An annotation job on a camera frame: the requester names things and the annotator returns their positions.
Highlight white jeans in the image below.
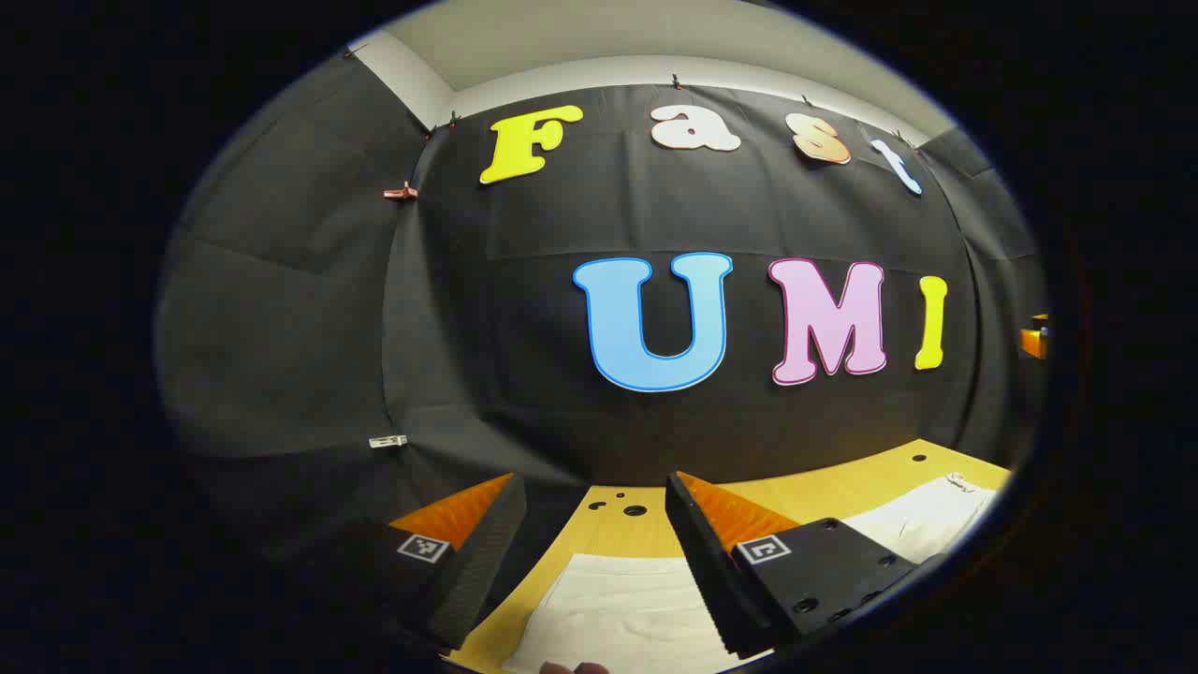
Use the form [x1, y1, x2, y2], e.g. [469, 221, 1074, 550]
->
[504, 473, 1000, 674]

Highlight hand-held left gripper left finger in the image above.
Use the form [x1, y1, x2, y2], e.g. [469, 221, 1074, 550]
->
[323, 473, 527, 653]

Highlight black backdrop cloth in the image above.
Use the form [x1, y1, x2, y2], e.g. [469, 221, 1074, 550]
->
[154, 42, 1049, 563]

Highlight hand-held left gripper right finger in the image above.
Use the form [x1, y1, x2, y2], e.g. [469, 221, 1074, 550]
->
[665, 471, 942, 661]

